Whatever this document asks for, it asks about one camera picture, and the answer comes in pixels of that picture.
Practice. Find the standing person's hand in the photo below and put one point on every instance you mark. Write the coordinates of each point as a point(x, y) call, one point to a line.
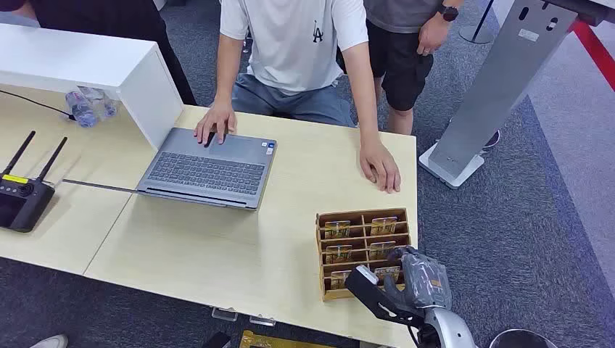
point(432, 36)

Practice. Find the person in black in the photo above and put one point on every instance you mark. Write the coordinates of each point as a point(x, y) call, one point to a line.
point(120, 33)

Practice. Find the grey kiosk stand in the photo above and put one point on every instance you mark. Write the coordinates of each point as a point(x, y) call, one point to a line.
point(499, 86)

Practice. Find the clear plastic water bottle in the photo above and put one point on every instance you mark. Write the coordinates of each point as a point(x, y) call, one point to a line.
point(103, 103)
point(81, 111)

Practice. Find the black remote controller with antennas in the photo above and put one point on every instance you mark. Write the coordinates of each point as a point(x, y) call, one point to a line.
point(21, 201)

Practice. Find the red barrier bar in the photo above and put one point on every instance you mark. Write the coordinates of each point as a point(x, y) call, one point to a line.
point(595, 53)

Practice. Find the wooden card holder rack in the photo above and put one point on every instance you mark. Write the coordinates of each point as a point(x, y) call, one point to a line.
point(360, 238)

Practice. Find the seated person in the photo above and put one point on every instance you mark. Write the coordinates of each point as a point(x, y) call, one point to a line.
point(293, 48)

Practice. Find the small black block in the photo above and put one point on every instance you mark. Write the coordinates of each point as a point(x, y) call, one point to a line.
point(216, 341)

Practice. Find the seated person's left hand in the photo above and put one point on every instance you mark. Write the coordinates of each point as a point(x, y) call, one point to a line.
point(382, 165)

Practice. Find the clear acrylic bracket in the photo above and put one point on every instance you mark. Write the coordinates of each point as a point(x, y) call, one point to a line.
point(225, 314)
point(262, 321)

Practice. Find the gold printed card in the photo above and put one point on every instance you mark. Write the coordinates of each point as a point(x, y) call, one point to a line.
point(383, 225)
point(381, 250)
point(338, 254)
point(387, 274)
point(339, 279)
point(337, 229)

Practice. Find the yellow printed sheet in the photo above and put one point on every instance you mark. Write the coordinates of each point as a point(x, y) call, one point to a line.
point(274, 341)

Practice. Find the standing person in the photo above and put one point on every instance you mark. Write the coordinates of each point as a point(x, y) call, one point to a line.
point(399, 53)

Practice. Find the seated person's left forearm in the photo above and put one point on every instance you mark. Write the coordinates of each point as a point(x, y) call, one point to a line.
point(362, 96)

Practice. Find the seated person's right hand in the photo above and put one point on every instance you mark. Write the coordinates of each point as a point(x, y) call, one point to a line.
point(216, 120)

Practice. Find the black wristwatch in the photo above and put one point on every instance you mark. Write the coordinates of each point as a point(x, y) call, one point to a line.
point(448, 12)

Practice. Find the round black robot base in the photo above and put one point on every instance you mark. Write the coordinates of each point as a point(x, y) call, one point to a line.
point(521, 340)

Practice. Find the black stanchion post base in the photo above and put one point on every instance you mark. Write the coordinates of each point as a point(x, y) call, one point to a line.
point(476, 32)

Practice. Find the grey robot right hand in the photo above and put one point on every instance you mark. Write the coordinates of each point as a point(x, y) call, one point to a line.
point(423, 283)

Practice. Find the grey laptop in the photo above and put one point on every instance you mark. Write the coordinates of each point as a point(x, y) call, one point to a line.
point(211, 168)

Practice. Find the seated person's right forearm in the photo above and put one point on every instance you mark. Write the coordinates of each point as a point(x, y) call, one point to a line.
point(226, 72)

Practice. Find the dark shoe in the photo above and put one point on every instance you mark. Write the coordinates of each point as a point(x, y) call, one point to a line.
point(492, 139)

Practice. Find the white desk shelf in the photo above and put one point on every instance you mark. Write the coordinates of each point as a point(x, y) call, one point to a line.
point(96, 67)

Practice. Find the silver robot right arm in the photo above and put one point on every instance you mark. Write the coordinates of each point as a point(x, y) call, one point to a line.
point(451, 331)

